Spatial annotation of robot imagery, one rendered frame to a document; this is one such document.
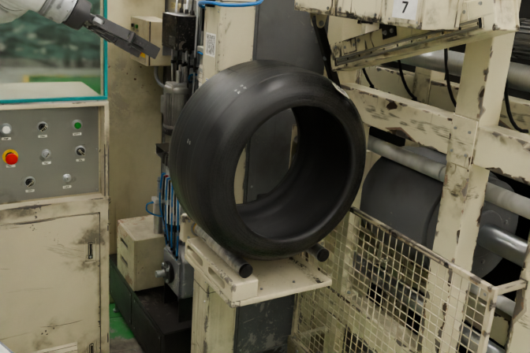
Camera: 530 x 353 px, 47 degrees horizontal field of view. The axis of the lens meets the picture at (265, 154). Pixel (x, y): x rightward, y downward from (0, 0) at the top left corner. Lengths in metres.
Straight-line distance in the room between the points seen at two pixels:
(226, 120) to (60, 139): 0.84
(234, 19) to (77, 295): 1.22
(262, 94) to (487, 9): 0.62
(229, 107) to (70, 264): 1.05
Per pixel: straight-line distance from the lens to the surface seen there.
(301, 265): 2.11
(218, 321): 2.36
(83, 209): 2.37
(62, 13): 1.49
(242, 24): 2.02
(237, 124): 1.64
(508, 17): 1.70
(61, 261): 2.42
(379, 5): 1.74
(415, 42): 1.82
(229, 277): 1.87
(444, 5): 1.67
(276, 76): 1.71
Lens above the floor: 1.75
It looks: 16 degrees down
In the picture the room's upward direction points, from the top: 4 degrees clockwise
